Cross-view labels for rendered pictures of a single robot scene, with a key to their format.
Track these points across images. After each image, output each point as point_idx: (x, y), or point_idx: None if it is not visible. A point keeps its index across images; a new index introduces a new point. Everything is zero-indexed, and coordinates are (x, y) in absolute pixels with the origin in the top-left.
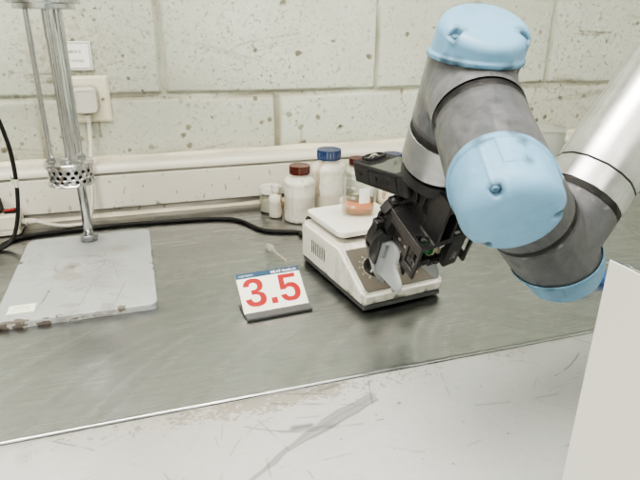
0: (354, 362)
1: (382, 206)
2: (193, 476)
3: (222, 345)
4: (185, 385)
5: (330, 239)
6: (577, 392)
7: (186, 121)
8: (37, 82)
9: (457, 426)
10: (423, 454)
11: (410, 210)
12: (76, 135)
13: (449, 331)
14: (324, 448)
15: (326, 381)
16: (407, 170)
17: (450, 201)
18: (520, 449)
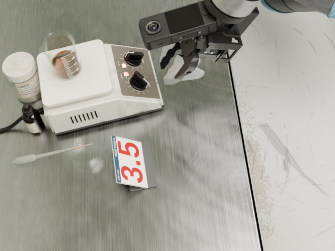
0: (225, 127)
1: (198, 46)
2: (318, 221)
3: (186, 205)
4: (232, 228)
5: (97, 101)
6: (275, 30)
7: None
8: None
9: (294, 91)
10: (314, 112)
11: (211, 33)
12: None
13: (201, 67)
14: (304, 156)
15: (242, 146)
16: (232, 18)
17: (332, 15)
18: (315, 71)
